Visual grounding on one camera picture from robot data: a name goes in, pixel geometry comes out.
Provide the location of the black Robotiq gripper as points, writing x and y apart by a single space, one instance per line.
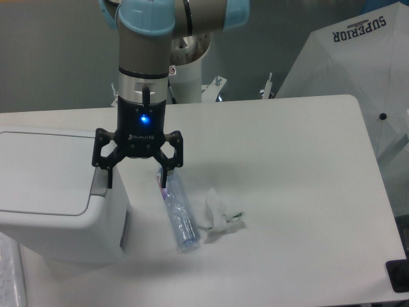
142 131

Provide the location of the white push-lid trash can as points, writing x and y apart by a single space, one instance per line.
54 202

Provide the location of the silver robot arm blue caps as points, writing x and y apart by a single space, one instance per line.
146 30

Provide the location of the clear plastic water bottle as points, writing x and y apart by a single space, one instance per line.
178 209

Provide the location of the crumpled white plastic wrapper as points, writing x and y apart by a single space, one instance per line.
215 217

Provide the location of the white Superior umbrella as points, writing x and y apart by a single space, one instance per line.
366 57

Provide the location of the black device at table edge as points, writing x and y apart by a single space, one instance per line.
398 275

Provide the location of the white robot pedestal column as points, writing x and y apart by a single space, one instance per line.
186 82

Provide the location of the white metal base bracket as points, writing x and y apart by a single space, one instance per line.
210 92

